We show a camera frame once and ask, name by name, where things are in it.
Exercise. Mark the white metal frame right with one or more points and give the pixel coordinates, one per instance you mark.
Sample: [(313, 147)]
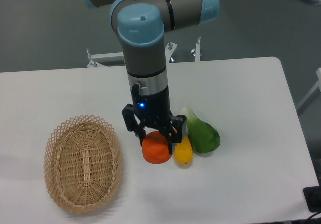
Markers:
[(195, 54)]

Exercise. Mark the woven wicker basket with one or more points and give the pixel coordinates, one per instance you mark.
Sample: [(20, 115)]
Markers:
[(83, 164)]

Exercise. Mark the yellow lemon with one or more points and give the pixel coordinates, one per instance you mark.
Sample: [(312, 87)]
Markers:
[(183, 153)]

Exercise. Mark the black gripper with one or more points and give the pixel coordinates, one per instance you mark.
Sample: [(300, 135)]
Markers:
[(153, 111)]

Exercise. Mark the white table leg frame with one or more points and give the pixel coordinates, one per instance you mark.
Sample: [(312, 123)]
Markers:
[(310, 97)]

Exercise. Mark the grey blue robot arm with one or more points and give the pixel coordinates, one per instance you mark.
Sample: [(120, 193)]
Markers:
[(140, 26)]

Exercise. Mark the orange fruit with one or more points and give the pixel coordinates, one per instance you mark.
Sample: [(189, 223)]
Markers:
[(155, 148)]

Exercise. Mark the white metal frame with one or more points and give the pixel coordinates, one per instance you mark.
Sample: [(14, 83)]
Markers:
[(105, 59), (195, 54)]

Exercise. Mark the black device at edge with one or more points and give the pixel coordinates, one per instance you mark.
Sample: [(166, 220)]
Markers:
[(312, 197)]

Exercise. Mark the green bok choy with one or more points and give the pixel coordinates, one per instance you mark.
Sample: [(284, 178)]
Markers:
[(203, 137)]

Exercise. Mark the white metal frame left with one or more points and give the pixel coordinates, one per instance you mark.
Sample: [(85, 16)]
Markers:
[(105, 59)]

